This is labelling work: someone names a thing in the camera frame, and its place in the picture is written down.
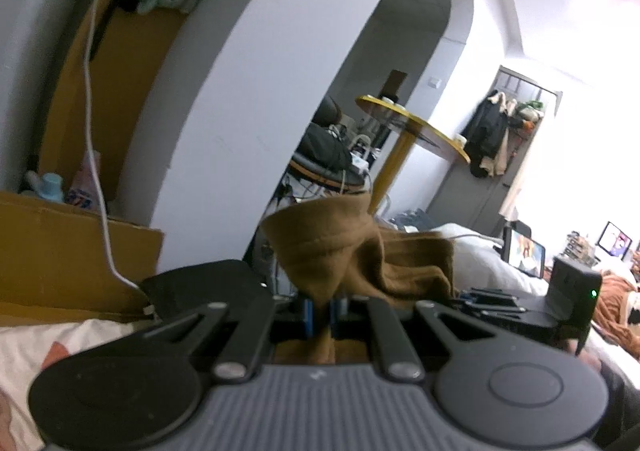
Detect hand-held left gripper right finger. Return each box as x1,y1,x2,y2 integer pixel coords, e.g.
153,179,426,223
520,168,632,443
330,296,506,384

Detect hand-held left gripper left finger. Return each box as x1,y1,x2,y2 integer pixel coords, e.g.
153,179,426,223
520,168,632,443
145,298,317,384

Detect brown t-shirt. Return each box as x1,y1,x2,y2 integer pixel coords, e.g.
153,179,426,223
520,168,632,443
262,193,456,379

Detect person's right forearm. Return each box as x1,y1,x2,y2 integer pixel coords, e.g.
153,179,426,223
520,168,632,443
582,356,640,449

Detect chair with black clothes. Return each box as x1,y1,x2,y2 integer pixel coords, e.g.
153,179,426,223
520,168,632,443
290,96,373,192

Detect white duvet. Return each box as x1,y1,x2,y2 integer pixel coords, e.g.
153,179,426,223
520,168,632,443
430,223,551,297

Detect brown fluffy cloth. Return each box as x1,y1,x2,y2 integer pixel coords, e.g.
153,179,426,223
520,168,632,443
594,271,640,357

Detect computer monitor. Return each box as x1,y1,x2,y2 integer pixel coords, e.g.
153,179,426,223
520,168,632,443
597,221,633,259

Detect grey door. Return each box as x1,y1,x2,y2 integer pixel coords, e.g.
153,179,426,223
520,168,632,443
427,65,562,232

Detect hanging coats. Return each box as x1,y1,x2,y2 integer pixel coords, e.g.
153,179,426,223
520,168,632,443
460,90,546,179

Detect round yellow table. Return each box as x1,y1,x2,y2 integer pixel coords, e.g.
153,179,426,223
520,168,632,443
355,95,472,202

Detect long cardboard sheet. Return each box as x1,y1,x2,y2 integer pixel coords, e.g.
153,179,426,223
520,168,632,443
0,191,166,327

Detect white printed blanket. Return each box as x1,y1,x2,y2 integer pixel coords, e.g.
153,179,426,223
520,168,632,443
0,318,156,451

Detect tall cardboard box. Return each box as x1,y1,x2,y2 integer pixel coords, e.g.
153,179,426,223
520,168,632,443
37,8,188,216

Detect white cable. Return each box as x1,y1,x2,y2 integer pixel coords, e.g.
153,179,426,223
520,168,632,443
82,0,156,317

